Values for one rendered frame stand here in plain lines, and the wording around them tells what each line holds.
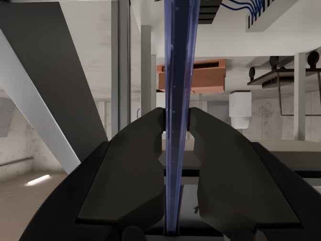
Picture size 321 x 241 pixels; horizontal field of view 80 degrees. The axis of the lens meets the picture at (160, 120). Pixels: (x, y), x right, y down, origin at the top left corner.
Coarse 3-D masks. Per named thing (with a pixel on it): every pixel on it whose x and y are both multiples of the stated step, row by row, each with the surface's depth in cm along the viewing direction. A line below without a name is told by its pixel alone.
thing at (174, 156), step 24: (168, 0) 7; (192, 0) 7; (168, 24) 8; (192, 24) 8; (168, 48) 9; (192, 48) 9; (168, 72) 10; (192, 72) 10; (168, 96) 11; (168, 120) 12; (168, 144) 14; (168, 168) 16; (168, 192) 20; (168, 216) 25
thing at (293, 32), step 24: (144, 0) 47; (240, 0) 47; (312, 0) 47; (144, 24) 59; (216, 24) 59; (240, 24) 59; (288, 24) 59; (312, 24) 59; (216, 48) 78; (240, 48) 78; (264, 48) 78; (288, 48) 78; (312, 48) 78
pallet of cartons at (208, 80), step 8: (224, 64) 291; (160, 72) 325; (200, 72) 303; (208, 72) 299; (216, 72) 295; (224, 72) 321; (160, 80) 326; (192, 80) 306; (200, 80) 303; (208, 80) 299; (216, 80) 295; (224, 80) 344; (160, 88) 326; (192, 88) 317; (200, 88) 317; (208, 88) 317; (216, 88) 317; (224, 88) 345
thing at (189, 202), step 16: (192, 176) 29; (304, 176) 28; (320, 176) 28; (192, 192) 23; (320, 192) 22; (192, 208) 27; (160, 224) 32; (176, 224) 32; (192, 224) 32; (208, 224) 31
